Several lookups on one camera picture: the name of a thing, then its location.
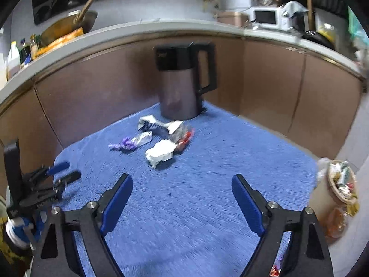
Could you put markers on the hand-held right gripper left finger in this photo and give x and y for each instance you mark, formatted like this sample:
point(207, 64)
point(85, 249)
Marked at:
point(115, 205)

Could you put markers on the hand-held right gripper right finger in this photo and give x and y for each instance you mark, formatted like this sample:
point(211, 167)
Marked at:
point(248, 205)

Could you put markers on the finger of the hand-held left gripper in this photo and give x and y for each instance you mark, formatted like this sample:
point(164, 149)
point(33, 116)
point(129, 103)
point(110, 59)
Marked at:
point(72, 177)
point(60, 167)

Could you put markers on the purple candy wrapper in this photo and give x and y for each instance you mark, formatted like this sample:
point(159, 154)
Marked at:
point(124, 144)

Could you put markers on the white paper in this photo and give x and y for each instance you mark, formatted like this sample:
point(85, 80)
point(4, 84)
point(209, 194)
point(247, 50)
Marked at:
point(160, 151)

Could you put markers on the silver foil wrapper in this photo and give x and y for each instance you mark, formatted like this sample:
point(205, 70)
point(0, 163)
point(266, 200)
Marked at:
point(142, 138)

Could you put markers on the silver dark snack wrapper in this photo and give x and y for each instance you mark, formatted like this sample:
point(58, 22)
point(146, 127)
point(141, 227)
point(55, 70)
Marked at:
point(155, 125)

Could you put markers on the clear red candy wrapper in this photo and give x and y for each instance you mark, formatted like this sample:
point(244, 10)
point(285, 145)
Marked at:
point(183, 140)

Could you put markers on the blue white patterned clothing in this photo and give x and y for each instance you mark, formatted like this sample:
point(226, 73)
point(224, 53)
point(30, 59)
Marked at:
point(17, 230)

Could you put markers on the blue towel table cover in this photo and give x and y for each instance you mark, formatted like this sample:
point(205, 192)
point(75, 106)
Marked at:
point(187, 184)

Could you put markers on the beige full waste bin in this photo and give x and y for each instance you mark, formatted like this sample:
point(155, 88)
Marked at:
point(325, 196)

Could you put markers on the white plastic bag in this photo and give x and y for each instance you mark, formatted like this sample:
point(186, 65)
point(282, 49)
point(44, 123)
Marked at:
point(323, 170)

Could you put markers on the brown kitchen cabinet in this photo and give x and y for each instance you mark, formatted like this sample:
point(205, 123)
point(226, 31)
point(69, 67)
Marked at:
point(101, 92)

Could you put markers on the amber oil bottle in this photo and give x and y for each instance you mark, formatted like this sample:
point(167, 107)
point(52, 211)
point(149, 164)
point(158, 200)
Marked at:
point(337, 222)

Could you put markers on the dark sauce bottle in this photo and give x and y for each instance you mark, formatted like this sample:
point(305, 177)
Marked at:
point(25, 53)

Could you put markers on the brown glass bottle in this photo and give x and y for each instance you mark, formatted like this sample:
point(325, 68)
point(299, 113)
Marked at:
point(34, 46)

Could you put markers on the orange food packet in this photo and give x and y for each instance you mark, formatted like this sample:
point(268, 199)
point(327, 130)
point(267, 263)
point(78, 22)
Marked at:
point(60, 41)

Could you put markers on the steel black electric kettle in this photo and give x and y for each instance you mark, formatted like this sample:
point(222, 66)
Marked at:
point(178, 92)

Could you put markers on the black frying pan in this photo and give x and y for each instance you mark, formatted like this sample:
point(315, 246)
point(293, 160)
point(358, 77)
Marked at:
point(318, 39)

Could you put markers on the brown rice cooker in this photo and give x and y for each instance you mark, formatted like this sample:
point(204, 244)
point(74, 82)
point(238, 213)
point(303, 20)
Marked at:
point(232, 18)

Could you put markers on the white microwave oven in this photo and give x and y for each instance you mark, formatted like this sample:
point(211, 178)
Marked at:
point(266, 17)

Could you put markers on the silver countertop appliance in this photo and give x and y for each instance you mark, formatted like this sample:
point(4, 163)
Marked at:
point(299, 23)

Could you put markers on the yellow food bag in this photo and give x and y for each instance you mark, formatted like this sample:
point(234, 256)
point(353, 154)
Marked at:
point(327, 31)

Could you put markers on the grey cloth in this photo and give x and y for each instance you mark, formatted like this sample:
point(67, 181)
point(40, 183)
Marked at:
point(292, 7)

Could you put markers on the wooden cutting board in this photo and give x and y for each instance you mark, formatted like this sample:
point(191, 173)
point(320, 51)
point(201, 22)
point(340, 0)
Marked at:
point(309, 11)

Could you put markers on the steel pot with lid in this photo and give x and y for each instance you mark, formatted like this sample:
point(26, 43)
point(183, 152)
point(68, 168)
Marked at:
point(266, 0)

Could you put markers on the green plastic bag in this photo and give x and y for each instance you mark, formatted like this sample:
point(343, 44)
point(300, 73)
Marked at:
point(357, 23)

